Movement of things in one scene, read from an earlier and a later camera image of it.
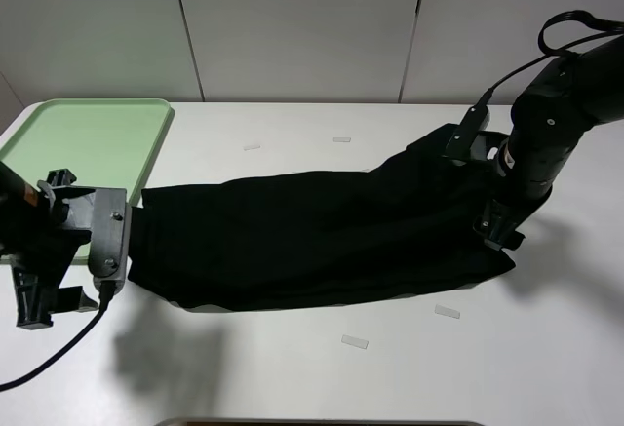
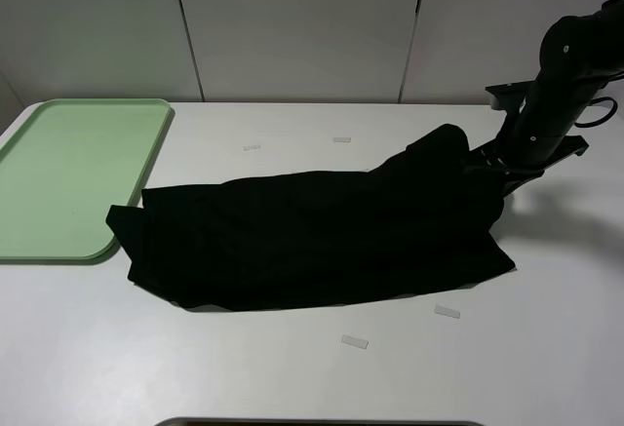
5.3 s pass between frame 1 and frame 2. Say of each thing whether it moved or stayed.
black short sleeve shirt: stayed
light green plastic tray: stayed
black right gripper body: moved
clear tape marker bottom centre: stayed
